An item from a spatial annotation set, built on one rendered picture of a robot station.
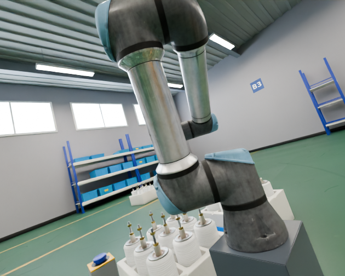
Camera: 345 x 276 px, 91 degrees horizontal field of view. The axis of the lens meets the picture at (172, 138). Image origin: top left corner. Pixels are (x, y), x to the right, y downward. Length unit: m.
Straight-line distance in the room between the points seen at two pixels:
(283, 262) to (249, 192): 0.14
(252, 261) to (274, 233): 0.08
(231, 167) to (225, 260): 0.22
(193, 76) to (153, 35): 0.16
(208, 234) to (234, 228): 0.33
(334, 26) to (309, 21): 0.65
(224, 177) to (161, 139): 0.18
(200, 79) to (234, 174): 0.28
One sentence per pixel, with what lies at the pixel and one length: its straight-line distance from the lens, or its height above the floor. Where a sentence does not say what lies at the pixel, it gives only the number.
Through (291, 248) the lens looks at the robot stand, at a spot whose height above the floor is 0.30.
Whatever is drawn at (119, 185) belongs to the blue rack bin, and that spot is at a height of 0.37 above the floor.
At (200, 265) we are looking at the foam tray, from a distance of 0.74.
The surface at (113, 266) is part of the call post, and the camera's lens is 0.67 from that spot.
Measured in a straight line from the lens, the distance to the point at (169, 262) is 0.69.
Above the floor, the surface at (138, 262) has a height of 0.22.
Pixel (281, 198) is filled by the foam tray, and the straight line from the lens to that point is 1.25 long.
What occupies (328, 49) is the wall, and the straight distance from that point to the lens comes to 7.00.
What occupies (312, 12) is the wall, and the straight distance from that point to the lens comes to 7.39.
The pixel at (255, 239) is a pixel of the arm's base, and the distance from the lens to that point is 0.47.
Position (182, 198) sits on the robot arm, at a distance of 0.43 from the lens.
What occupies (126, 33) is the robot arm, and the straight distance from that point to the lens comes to 0.41.
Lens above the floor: 0.54
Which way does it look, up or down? 8 degrees up
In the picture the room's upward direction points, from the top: 17 degrees counter-clockwise
